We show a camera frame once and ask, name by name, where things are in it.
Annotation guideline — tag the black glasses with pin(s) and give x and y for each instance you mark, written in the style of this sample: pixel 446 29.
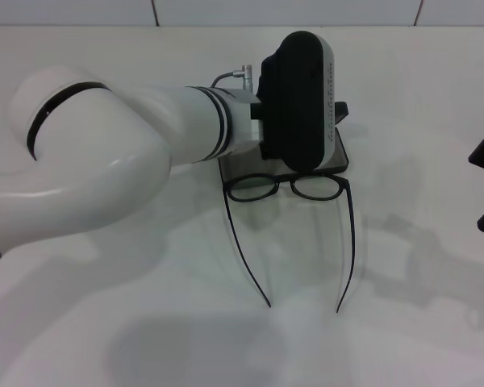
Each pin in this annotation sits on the black glasses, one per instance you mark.
pixel 284 184

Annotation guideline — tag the black glasses case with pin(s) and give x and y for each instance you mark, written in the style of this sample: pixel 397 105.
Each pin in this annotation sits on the black glasses case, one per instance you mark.
pixel 242 165

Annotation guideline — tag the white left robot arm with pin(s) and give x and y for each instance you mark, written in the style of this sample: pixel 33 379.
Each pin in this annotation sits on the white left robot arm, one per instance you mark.
pixel 105 153

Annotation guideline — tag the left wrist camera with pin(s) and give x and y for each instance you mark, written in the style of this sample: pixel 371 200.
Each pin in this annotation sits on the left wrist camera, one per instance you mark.
pixel 298 101

